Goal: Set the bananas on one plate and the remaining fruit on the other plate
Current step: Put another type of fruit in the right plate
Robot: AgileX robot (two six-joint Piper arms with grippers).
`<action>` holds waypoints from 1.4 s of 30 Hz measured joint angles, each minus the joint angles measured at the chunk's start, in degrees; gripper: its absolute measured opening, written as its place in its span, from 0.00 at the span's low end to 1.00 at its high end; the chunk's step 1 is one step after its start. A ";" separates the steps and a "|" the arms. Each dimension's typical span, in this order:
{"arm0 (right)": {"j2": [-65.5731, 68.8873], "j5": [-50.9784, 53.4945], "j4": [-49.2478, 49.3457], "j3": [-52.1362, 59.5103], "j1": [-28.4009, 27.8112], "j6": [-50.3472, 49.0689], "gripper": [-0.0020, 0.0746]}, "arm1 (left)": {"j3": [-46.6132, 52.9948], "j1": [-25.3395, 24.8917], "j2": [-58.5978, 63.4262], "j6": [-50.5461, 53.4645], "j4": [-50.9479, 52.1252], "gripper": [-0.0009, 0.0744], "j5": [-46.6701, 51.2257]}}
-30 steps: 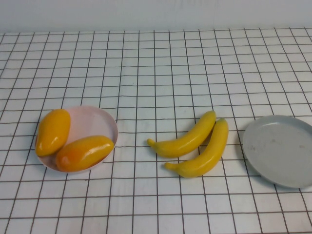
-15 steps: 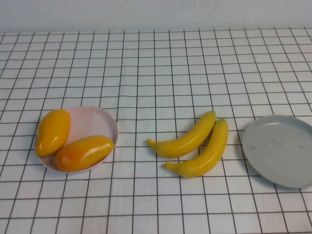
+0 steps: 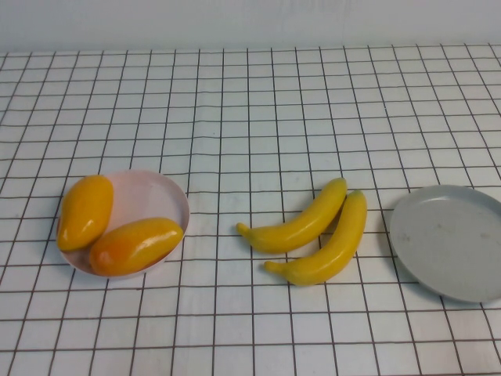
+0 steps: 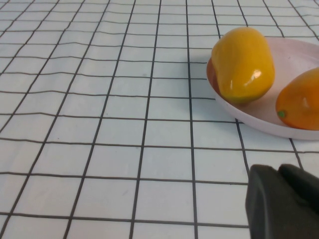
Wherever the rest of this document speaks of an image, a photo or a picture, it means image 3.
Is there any white grid tablecloth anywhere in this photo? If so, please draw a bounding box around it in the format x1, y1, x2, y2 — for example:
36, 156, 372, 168
0, 42, 501, 376

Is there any pink round plate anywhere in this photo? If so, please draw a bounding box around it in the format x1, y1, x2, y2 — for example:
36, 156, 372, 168
56, 169, 192, 280

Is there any grey round plate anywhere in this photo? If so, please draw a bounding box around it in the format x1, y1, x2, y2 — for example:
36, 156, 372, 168
389, 184, 501, 303

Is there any mango with orange blush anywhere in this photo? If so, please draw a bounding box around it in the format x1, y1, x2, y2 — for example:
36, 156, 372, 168
88, 217, 185, 277

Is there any yellow banana with green tip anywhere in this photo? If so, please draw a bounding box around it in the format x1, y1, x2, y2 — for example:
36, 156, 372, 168
263, 190, 369, 287

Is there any plain yellow mango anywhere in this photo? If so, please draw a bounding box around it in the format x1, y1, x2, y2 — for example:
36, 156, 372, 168
56, 175, 115, 252

